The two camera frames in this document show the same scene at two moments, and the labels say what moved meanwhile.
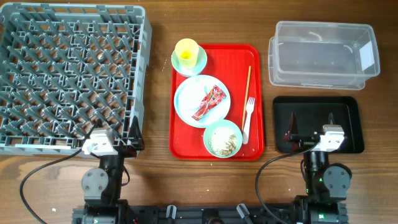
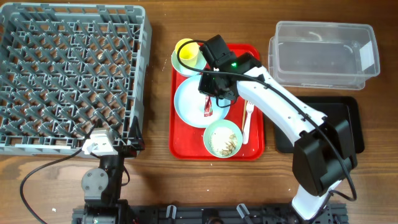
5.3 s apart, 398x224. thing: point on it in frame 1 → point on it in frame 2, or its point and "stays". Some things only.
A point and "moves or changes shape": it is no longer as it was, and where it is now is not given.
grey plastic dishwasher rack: (63, 67) stays
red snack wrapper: (214, 96) moves or changes shape
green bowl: (222, 139) stays
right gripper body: (305, 142) → (209, 84)
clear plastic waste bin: (323, 55) stays
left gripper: (136, 141) stays
